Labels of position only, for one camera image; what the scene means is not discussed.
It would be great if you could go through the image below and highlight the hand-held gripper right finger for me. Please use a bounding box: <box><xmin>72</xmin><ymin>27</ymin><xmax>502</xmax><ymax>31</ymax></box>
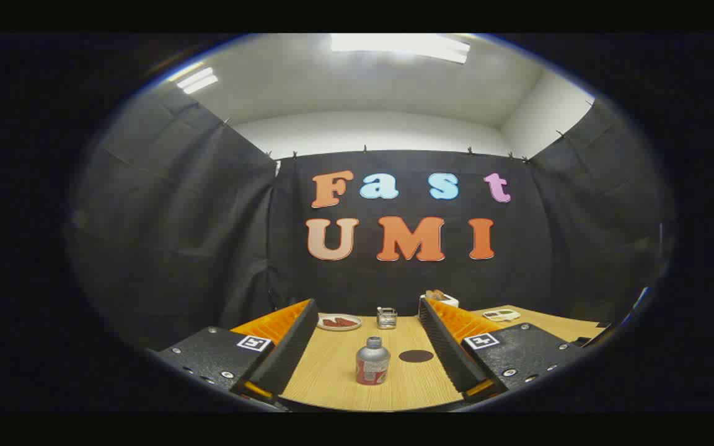
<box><xmin>418</xmin><ymin>297</ymin><xmax>587</xmax><ymax>404</ymax></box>

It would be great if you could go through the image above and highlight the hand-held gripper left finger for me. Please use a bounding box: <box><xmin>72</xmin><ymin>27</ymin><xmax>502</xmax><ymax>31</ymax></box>
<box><xmin>157</xmin><ymin>299</ymin><xmax>319</xmax><ymax>406</ymax></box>

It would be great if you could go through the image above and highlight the silver bottle with red label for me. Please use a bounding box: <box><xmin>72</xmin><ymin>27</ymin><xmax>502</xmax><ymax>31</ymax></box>
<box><xmin>356</xmin><ymin>336</ymin><xmax>391</xmax><ymax>386</ymax></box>

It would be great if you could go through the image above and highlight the white plate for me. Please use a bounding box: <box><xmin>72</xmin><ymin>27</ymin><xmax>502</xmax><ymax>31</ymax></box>
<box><xmin>317</xmin><ymin>313</ymin><xmax>363</xmax><ymax>332</ymax></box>

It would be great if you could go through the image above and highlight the wooden table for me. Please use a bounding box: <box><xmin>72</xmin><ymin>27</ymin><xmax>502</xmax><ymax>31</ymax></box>
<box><xmin>280</xmin><ymin>305</ymin><xmax>609</xmax><ymax>413</ymax></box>

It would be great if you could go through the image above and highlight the cream toaster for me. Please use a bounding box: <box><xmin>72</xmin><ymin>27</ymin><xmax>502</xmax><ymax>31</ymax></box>
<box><xmin>419</xmin><ymin>292</ymin><xmax>459</xmax><ymax>308</ymax></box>

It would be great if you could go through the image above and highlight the black backdrop cloth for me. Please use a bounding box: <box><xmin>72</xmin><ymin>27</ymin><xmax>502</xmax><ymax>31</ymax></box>
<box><xmin>66</xmin><ymin>84</ymin><xmax>674</xmax><ymax>351</ymax></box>

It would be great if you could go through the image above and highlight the small ceiling light panel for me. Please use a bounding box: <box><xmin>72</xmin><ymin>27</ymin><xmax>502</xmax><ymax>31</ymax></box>
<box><xmin>176</xmin><ymin>67</ymin><xmax>219</xmax><ymax>95</ymax></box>

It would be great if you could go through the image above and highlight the large ceiling light panel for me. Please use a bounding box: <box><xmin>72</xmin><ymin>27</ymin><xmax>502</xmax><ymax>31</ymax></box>
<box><xmin>331</xmin><ymin>34</ymin><xmax>470</xmax><ymax>64</ymax></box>

